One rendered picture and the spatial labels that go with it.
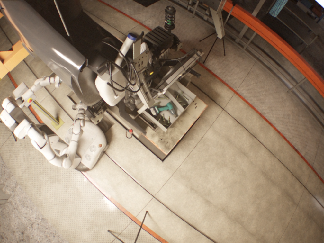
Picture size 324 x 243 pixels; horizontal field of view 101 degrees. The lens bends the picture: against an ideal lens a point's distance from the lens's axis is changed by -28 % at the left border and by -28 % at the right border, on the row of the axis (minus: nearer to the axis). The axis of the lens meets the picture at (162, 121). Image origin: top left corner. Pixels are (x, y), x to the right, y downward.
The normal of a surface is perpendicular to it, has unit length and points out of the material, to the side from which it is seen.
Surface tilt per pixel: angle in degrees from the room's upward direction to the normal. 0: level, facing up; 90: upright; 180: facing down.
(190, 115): 0
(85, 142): 0
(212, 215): 0
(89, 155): 38
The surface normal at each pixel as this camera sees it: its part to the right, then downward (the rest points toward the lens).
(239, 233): 0.12, -0.33
